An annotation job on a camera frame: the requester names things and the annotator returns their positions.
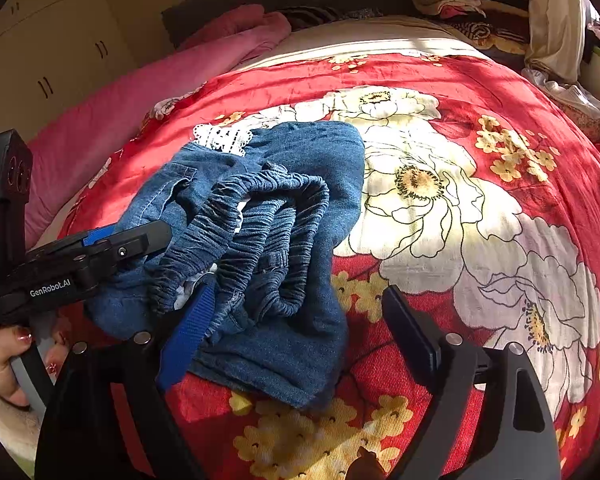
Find stack of folded clothes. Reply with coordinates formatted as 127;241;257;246
412;0;530;55

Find cream curtain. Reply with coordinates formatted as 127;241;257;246
524;0;590;84

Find left hand red nails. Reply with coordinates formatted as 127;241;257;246
0;315;72;408

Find red floral blanket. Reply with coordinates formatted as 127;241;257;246
62;53;600;479

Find blue denim pants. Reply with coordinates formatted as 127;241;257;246
85;120;364;410

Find pink folded quilt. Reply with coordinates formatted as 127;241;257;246
24;4;291;248

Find cream wardrobe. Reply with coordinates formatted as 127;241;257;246
0;0;136;141

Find striped pillow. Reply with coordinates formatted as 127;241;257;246
279;6;342;32

